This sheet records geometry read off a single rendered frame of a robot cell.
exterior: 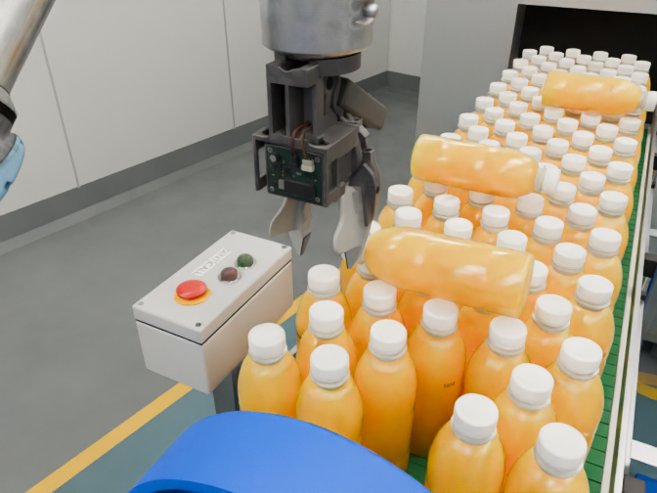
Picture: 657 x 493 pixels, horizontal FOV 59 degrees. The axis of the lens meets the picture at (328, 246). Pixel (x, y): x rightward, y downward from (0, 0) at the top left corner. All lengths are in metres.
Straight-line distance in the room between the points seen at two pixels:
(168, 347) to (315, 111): 0.36
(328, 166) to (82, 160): 2.95
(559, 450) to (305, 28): 0.39
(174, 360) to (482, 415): 0.36
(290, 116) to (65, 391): 1.93
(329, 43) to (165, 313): 0.37
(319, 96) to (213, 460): 0.28
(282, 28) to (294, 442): 0.29
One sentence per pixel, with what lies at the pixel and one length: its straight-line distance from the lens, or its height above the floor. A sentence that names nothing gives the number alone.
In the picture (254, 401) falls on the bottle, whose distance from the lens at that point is 0.64.
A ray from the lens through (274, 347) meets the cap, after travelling 0.61.
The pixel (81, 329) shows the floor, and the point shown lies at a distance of 2.56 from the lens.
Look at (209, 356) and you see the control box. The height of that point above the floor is 1.06.
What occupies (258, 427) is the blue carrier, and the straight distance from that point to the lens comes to 0.38.
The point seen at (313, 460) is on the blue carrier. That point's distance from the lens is 0.35.
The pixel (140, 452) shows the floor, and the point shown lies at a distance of 2.02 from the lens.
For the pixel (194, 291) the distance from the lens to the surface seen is 0.70.
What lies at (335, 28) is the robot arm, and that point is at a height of 1.42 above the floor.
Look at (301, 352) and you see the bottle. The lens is 0.67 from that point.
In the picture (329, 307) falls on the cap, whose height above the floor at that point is 1.11.
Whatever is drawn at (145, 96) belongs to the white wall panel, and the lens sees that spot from 3.52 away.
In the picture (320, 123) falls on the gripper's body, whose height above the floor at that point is 1.35.
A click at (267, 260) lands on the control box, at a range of 0.76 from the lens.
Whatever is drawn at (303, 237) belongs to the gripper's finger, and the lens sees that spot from 0.59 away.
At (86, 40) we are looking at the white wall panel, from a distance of 3.29.
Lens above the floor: 1.51
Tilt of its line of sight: 32 degrees down
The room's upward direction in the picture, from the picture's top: straight up
